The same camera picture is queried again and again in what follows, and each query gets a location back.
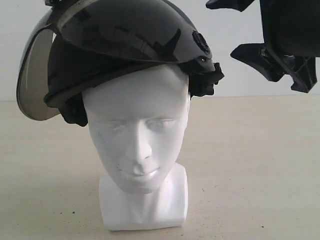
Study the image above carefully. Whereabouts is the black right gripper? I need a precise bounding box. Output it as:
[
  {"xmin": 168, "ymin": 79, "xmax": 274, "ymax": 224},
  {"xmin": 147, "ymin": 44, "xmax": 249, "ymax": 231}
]
[{"xmin": 230, "ymin": 0, "xmax": 320, "ymax": 93}]

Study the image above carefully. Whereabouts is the black helmet with visor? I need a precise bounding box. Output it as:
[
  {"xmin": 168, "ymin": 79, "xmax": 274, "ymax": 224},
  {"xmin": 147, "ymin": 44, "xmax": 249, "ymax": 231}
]
[{"xmin": 16, "ymin": 0, "xmax": 224, "ymax": 127}]

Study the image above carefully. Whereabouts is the white mannequin head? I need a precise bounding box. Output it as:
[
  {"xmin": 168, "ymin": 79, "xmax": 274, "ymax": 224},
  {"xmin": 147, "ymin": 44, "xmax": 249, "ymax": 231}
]
[{"xmin": 82, "ymin": 64, "xmax": 191, "ymax": 231}]

